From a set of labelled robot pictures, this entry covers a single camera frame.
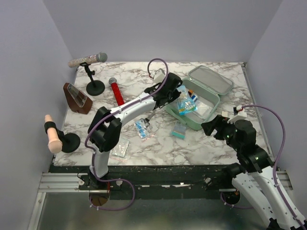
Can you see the black microphone stand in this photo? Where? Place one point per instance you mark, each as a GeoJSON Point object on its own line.
{"type": "Point", "coordinates": [94, 87]}

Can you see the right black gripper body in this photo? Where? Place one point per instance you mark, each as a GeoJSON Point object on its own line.
{"type": "Point", "coordinates": [225, 131]}

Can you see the mint green medicine case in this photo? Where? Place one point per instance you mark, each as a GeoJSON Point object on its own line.
{"type": "Point", "coordinates": [209, 86]}

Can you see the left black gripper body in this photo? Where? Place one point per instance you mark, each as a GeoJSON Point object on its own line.
{"type": "Point", "coordinates": [171, 96]}

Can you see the red handheld microphone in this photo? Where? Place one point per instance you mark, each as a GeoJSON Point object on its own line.
{"type": "Point", "coordinates": [116, 91]}

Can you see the blue plaster packet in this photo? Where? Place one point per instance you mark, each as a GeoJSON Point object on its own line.
{"type": "Point", "coordinates": [143, 128]}

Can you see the blue white small bottle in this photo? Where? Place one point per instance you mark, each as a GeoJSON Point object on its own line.
{"type": "Point", "coordinates": [194, 97]}

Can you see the metal scissors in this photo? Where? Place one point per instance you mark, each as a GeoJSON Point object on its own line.
{"type": "Point", "coordinates": [149, 117]}

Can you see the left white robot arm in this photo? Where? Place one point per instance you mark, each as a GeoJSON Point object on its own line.
{"type": "Point", "coordinates": [105, 128]}

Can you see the pink beige microphone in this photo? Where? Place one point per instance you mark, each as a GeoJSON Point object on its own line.
{"type": "Point", "coordinates": [54, 143]}

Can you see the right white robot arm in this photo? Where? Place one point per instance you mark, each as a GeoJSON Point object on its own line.
{"type": "Point", "coordinates": [254, 175]}

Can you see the white gauze pad packet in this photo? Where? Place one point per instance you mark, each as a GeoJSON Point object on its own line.
{"type": "Point", "coordinates": [203, 109]}

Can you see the brown wooden metronome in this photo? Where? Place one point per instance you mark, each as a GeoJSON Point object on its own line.
{"type": "Point", "coordinates": [77, 101]}

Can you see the blue cotton swab packet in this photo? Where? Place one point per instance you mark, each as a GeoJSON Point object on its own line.
{"type": "Point", "coordinates": [185, 104]}

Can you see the black round stand base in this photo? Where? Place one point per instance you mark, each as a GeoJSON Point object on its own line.
{"type": "Point", "coordinates": [68, 142]}

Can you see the teal bandage packet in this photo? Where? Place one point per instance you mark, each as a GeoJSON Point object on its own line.
{"type": "Point", "coordinates": [179, 130]}

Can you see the clear zip bag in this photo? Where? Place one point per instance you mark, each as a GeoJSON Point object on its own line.
{"type": "Point", "coordinates": [120, 150]}

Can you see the glitter microphone on stand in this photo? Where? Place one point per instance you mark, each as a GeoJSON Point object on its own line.
{"type": "Point", "coordinates": [98, 58]}

